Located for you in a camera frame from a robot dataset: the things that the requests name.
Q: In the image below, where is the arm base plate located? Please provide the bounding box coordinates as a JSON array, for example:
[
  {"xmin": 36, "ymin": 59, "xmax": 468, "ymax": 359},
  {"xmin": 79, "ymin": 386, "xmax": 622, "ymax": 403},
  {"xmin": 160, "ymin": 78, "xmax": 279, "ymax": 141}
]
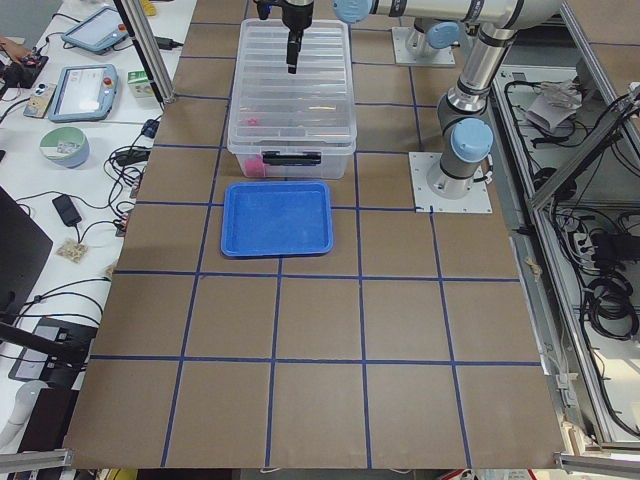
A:
[
  {"xmin": 409, "ymin": 152, "xmax": 493, "ymax": 215},
  {"xmin": 392, "ymin": 22, "xmax": 460, "ymax": 68}
]

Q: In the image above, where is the black monitor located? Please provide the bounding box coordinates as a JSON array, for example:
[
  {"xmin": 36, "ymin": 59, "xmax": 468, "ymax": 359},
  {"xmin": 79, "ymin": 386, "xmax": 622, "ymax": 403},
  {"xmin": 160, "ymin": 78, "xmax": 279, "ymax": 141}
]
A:
[{"xmin": 0, "ymin": 189, "xmax": 53, "ymax": 324}]

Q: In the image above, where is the green white carton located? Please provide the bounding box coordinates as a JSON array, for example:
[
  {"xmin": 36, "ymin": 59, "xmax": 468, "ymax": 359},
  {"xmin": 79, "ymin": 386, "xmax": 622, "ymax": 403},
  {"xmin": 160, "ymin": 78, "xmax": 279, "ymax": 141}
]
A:
[{"xmin": 127, "ymin": 70, "xmax": 154, "ymax": 98}]

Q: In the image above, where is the near teach pendant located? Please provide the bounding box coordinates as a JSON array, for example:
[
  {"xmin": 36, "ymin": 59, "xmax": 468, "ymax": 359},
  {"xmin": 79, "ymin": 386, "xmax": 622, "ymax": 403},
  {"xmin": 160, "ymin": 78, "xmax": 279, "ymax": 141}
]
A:
[{"xmin": 48, "ymin": 64, "xmax": 118, "ymax": 123}]

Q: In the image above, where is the teach pendant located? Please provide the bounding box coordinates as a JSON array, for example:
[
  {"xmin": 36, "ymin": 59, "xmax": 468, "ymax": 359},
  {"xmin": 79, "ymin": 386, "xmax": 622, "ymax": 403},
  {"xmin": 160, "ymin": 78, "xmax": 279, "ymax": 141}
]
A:
[
  {"xmin": 61, "ymin": 7, "xmax": 128, "ymax": 54},
  {"xmin": 48, "ymin": 64, "xmax": 118, "ymax": 123}
]

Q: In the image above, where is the aluminium frame post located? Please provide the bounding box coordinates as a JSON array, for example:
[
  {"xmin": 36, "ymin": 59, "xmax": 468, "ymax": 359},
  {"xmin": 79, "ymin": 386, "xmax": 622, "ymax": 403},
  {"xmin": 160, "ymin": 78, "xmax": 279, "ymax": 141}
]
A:
[{"xmin": 114, "ymin": 0, "xmax": 175, "ymax": 105}]

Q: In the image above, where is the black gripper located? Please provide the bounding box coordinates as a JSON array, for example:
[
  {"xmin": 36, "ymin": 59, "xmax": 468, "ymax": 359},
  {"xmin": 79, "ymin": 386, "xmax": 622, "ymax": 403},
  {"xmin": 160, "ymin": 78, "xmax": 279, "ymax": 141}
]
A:
[{"xmin": 281, "ymin": 0, "xmax": 314, "ymax": 74}]

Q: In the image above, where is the clear plastic box lid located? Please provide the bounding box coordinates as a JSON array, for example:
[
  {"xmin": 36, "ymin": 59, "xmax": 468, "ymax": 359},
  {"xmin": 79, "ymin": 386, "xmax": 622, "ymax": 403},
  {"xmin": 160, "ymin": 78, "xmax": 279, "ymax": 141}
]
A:
[{"xmin": 227, "ymin": 18, "xmax": 358, "ymax": 149}]

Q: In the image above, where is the black power adapter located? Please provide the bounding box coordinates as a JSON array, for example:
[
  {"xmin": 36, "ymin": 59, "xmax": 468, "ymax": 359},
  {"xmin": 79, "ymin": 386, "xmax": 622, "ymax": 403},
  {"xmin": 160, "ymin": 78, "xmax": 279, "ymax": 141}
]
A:
[{"xmin": 52, "ymin": 194, "xmax": 82, "ymax": 227}]

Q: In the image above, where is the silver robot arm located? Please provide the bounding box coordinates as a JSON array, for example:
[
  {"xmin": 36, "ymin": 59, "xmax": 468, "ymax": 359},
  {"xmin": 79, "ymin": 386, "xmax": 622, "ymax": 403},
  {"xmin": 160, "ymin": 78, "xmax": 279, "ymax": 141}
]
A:
[
  {"xmin": 255, "ymin": 1, "xmax": 460, "ymax": 74},
  {"xmin": 333, "ymin": 0, "xmax": 560, "ymax": 200}
]

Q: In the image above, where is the phone with case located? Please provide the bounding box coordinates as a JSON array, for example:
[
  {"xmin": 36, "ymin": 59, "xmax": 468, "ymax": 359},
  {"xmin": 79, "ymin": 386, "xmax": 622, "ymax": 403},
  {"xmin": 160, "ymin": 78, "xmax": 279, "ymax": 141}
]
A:
[{"xmin": 23, "ymin": 83, "xmax": 57, "ymax": 118}]

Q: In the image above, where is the far teach pendant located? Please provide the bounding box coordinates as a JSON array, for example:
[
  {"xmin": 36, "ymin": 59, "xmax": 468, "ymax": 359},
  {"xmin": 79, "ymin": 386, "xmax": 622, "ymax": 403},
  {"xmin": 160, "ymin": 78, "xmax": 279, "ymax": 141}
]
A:
[{"xmin": 61, "ymin": 7, "xmax": 128, "ymax": 54}]

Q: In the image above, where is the clear plastic storage box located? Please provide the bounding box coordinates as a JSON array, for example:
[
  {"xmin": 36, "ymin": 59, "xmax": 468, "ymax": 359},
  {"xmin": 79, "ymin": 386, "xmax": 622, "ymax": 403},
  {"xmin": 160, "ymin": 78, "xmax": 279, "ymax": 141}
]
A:
[{"xmin": 226, "ymin": 19, "xmax": 358, "ymax": 181}]

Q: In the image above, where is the red block in box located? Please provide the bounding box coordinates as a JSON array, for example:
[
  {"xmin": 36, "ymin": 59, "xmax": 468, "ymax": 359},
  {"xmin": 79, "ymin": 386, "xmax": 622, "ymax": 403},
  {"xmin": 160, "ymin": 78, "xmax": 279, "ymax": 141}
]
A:
[{"xmin": 244, "ymin": 155, "xmax": 267, "ymax": 178}]

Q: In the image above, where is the green ceramic bowl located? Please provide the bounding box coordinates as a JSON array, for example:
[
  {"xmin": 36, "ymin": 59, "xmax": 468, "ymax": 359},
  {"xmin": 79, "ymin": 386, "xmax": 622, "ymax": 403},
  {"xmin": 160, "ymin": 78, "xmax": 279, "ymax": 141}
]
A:
[{"xmin": 39, "ymin": 127, "xmax": 90, "ymax": 169}]

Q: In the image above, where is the blue plastic tray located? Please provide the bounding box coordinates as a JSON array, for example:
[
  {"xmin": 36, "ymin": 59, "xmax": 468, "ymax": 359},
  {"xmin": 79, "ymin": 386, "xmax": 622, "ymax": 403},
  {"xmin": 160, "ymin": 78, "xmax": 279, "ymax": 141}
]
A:
[{"xmin": 220, "ymin": 180, "xmax": 334, "ymax": 258}]

